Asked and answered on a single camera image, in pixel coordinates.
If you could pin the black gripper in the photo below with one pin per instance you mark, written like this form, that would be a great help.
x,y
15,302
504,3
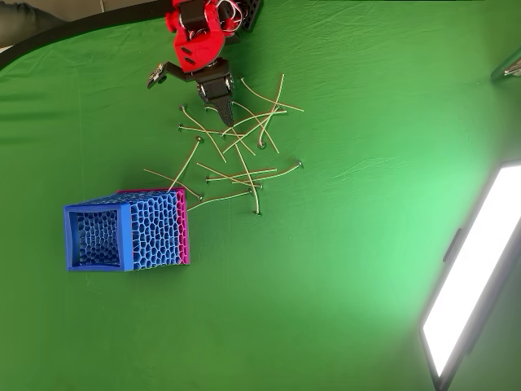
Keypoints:
x,y
214,90

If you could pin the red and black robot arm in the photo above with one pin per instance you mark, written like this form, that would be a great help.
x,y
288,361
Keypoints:
x,y
199,40

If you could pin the candle wick with metal base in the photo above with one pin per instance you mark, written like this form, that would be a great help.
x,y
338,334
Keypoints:
x,y
250,191
300,164
221,134
207,179
198,139
257,212
259,186
199,198
180,128
242,79
272,144
182,108
228,149
208,108
261,145

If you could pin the blue and magenta mesh basket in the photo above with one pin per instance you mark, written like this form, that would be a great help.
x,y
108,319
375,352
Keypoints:
x,y
154,232

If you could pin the green cloth with black rim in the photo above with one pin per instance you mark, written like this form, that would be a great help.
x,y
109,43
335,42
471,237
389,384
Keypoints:
x,y
305,264

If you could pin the silver metal stand pole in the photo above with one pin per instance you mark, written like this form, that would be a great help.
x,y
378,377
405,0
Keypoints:
x,y
506,67

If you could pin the bright LED light panel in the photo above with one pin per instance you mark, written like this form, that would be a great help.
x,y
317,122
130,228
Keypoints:
x,y
468,264

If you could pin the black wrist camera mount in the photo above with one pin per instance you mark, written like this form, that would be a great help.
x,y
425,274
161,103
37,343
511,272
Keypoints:
x,y
156,77

